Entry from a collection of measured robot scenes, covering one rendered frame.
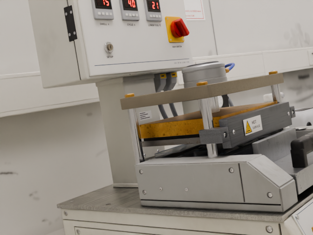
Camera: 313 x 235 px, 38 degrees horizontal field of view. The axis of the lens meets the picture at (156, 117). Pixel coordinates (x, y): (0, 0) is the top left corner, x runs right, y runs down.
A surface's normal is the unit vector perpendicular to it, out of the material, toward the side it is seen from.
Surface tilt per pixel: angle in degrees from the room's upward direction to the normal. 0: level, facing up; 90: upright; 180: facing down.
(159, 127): 90
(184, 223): 90
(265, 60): 90
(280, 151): 90
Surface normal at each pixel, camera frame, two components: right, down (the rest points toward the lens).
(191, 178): -0.63, 0.14
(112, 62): 0.76, -0.09
